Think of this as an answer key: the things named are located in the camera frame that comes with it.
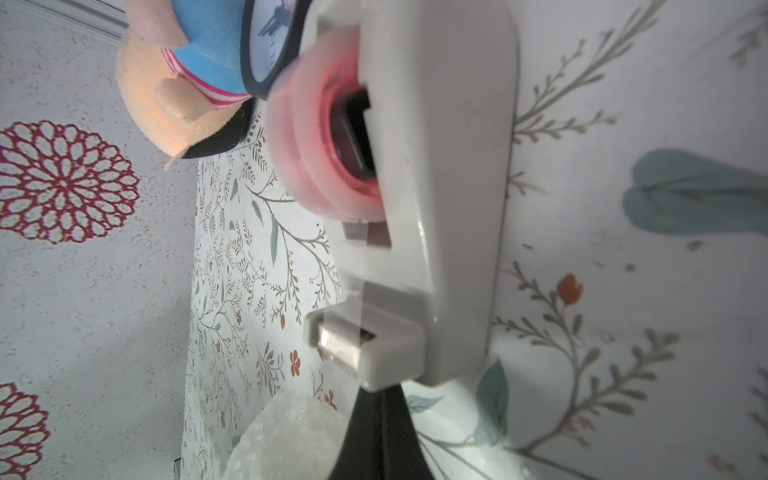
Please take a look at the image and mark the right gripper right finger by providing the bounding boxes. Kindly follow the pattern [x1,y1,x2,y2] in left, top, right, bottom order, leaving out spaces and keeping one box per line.
[382,385,434,480]

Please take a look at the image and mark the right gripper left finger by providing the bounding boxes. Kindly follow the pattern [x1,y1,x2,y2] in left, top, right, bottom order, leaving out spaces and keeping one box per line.
[328,388,384,480]

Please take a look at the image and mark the bubble wrap sheet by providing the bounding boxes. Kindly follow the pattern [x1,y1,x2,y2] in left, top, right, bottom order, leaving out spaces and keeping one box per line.
[222,391,348,480]

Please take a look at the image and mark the pink tape roll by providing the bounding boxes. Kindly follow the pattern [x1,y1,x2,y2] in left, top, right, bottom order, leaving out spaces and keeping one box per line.
[265,26,385,223]

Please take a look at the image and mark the plush boy doll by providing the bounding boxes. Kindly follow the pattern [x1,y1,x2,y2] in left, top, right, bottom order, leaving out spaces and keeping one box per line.
[116,0,255,170]

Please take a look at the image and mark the black alarm clock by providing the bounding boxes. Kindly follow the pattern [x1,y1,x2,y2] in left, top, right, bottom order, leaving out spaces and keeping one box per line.
[240,0,312,100]

